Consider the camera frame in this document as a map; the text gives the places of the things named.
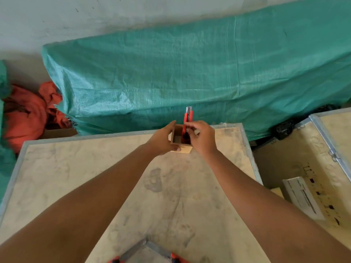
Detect large plywood crate metal edges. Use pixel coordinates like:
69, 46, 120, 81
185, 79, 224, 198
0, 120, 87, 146
0, 123, 264, 263

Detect metal tool with red handles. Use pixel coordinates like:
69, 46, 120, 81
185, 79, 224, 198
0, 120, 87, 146
108, 237, 191, 263

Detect orange crumpled cloth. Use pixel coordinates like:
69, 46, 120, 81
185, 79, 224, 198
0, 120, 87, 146
3, 81, 72, 154

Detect red utility knife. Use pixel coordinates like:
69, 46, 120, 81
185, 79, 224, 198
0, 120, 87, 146
182, 106, 194, 140

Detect person's right hand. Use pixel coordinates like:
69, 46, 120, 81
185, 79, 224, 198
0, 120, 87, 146
184, 120, 219, 159

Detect large green woven tarp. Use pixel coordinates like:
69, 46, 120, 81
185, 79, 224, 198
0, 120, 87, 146
41, 0, 351, 141

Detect person's left forearm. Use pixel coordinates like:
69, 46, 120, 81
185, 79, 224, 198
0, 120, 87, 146
0, 144, 158, 263

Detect person's left hand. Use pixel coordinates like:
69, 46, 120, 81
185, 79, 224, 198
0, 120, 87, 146
145, 120, 182, 157

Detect person's right forearm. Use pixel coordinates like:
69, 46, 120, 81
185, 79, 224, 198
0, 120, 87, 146
203, 149, 351, 263

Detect plywood crate with black markings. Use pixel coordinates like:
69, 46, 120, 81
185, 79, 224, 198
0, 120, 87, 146
252, 118, 351, 250

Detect white printed carton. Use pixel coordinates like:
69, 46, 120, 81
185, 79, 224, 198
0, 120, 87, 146
282, 176, 326, 221

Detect black plastic bag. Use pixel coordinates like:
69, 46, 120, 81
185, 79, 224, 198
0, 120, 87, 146
271, 104, 342, 141

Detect plywood crate with metal latch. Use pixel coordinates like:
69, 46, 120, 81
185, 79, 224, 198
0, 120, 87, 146
309, 108, 351, 182

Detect small green tarp piece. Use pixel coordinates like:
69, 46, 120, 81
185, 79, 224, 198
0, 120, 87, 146
0, 60, 17, 203

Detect small wooden box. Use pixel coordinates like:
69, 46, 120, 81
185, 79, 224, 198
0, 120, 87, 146
170, 124, 194, 154

